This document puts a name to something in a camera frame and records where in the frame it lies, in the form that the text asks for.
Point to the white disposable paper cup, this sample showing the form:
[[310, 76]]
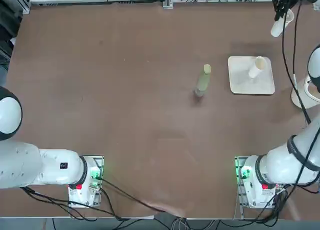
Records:
[[277, 29], [255, 71]]

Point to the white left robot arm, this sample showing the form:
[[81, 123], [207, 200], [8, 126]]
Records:
[[50, 167]]

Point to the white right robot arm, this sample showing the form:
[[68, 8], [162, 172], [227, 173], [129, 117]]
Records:
[[280, 165]]

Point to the white rectangular mat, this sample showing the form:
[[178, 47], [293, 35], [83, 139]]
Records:
[[240, 84]]

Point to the green plastic bottle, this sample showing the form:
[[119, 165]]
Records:
[[203, 82]]

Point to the black equipment rack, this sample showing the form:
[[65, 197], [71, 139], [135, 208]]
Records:
[[7, 27]]

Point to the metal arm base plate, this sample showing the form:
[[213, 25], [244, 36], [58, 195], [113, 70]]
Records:
[[237, 165], [100, 162]]

